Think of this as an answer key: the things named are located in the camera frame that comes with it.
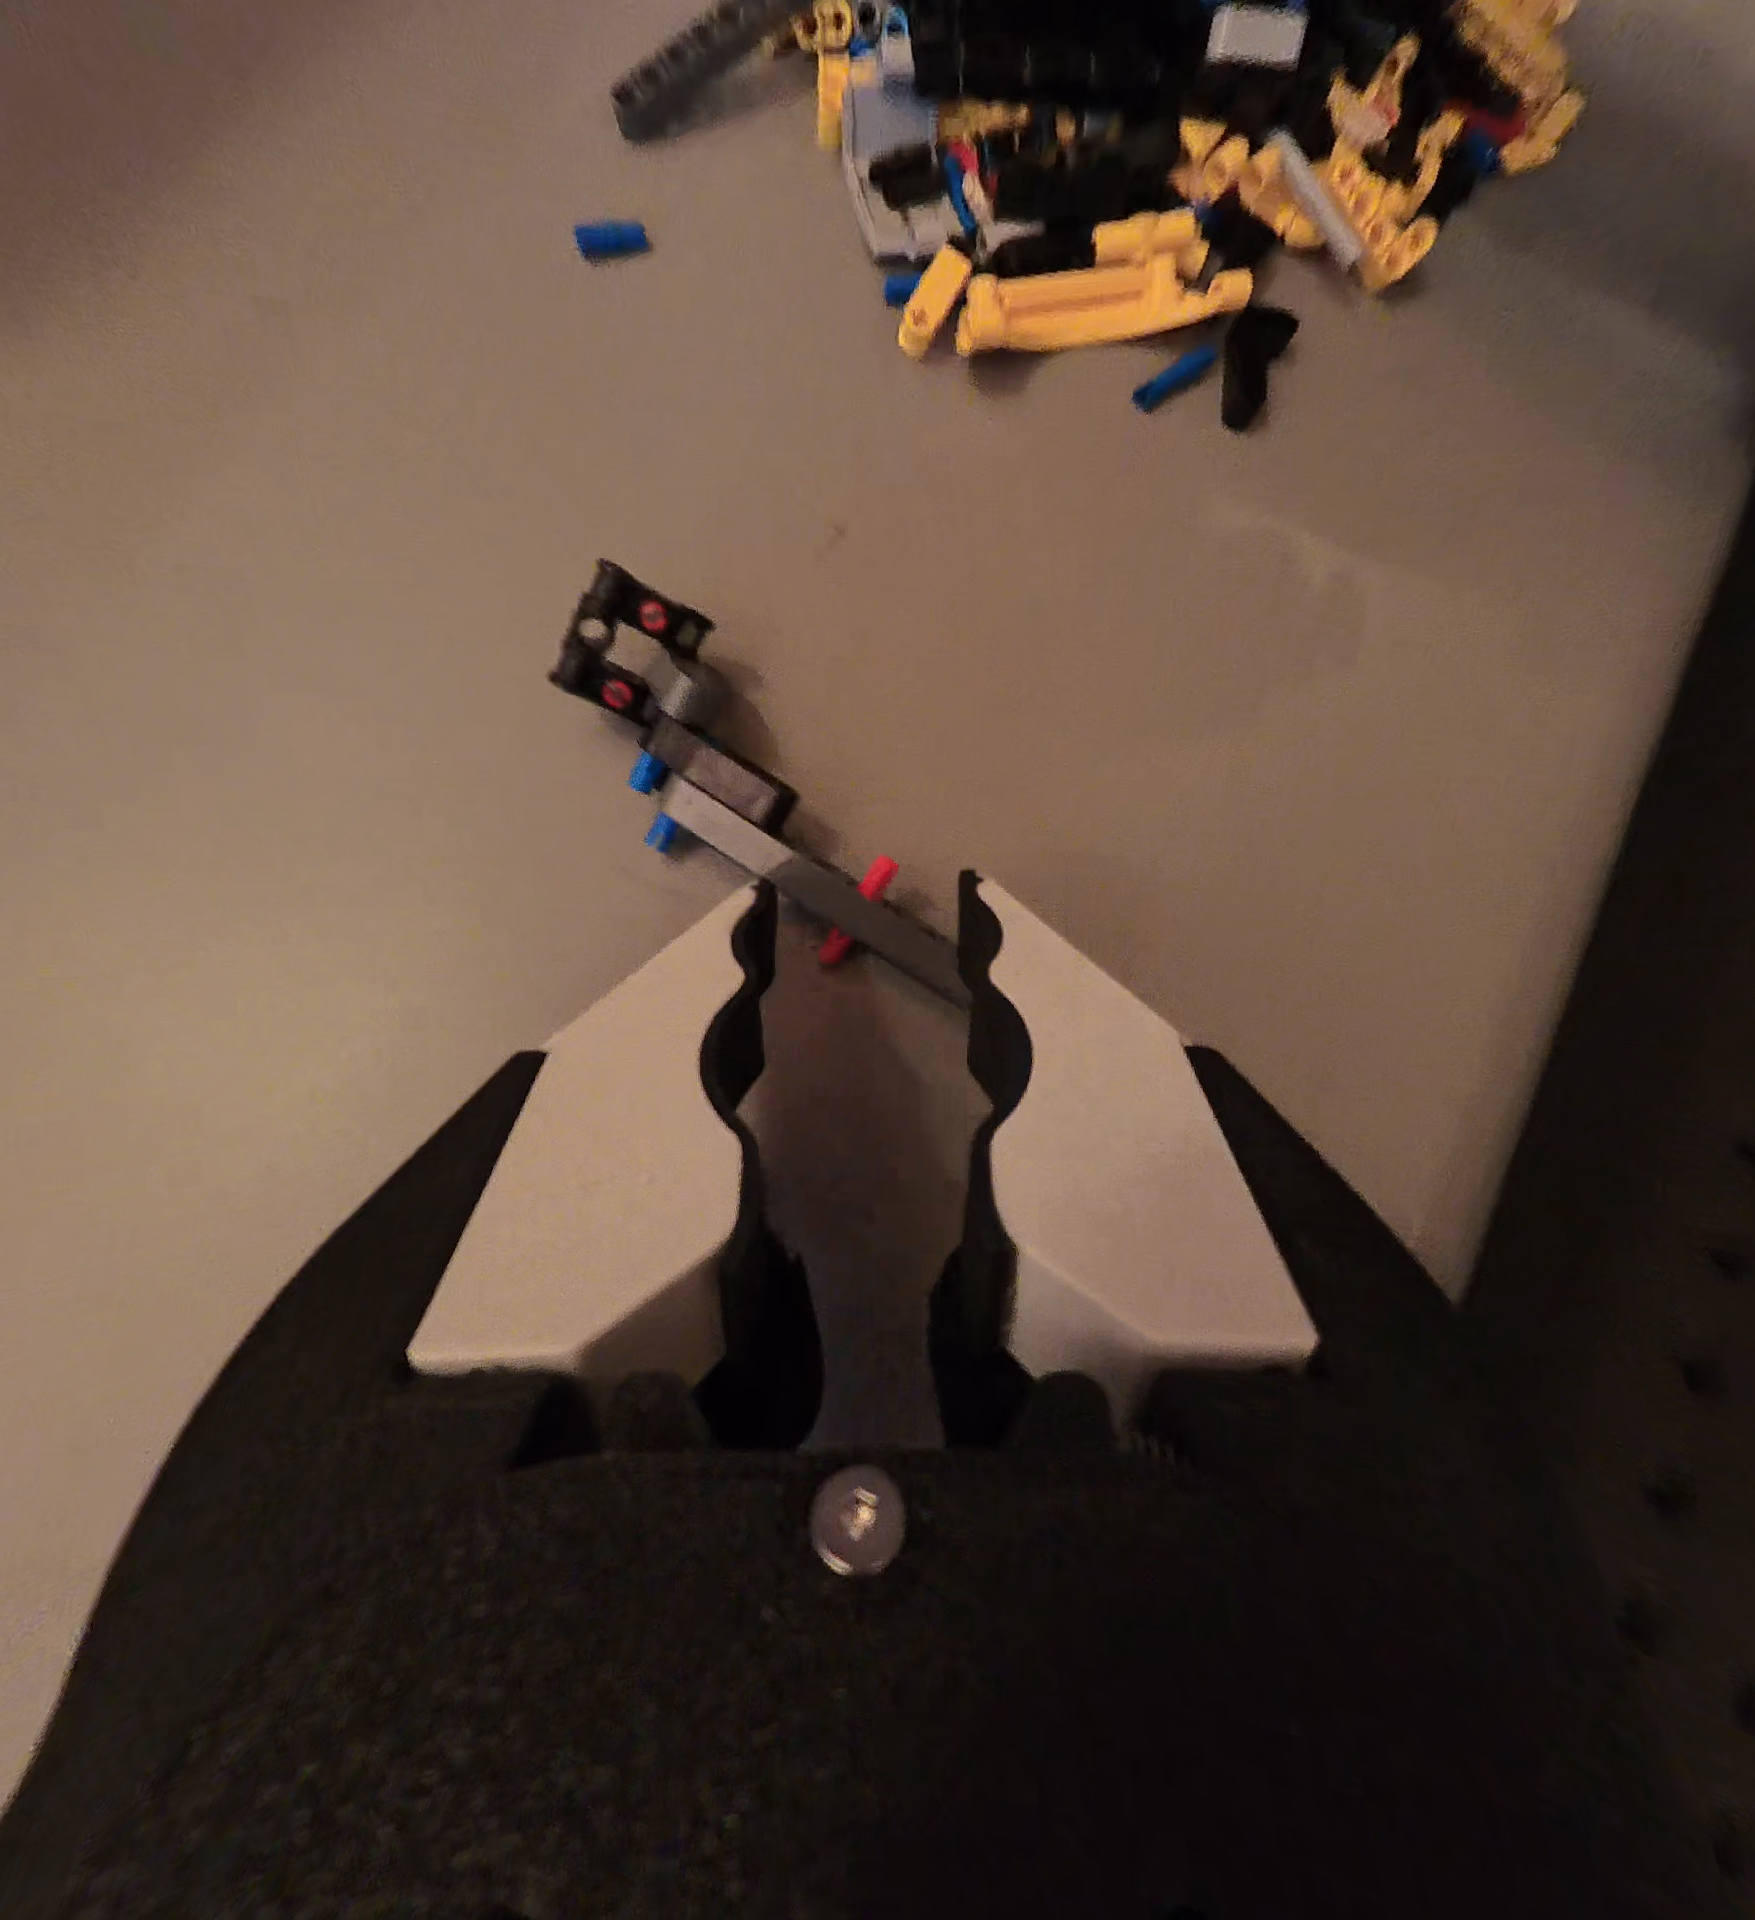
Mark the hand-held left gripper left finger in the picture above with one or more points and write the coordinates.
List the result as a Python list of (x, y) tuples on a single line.
[(592, 1200)]

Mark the black grey brick chassis assembly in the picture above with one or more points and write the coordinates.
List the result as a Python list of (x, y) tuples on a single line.
[(728, 795)]

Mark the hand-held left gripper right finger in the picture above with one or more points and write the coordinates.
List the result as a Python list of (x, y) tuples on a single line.
[(1148, 1214)]

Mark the blue pin piece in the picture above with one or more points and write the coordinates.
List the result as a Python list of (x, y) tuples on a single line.
[(610, 241)]

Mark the black perforated panel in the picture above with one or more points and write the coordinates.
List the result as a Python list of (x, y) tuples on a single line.
[(1687, 1200)]

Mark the pile of brick pieces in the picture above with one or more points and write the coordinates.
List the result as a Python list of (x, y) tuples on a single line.
[(1118, 151)]

